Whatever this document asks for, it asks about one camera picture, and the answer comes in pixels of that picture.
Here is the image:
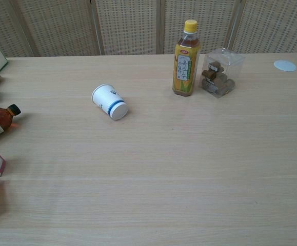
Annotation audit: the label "white paper cup blue band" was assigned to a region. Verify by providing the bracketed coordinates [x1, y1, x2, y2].
[91, 84, 129, 121]

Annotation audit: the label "yellow cap corn tea bottle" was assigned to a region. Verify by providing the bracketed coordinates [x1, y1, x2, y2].
[172, 19, 201, 97]

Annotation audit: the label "clear plastic box brown blocks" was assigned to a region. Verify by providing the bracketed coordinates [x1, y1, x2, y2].
[199, 47, 246, 99]

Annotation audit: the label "woven folding screen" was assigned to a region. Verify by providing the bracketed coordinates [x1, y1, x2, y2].
[0, 0, 297, 57]

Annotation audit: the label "round grey table grommet cap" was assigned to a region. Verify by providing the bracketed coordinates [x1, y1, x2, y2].
[273, 60, 297, 72]

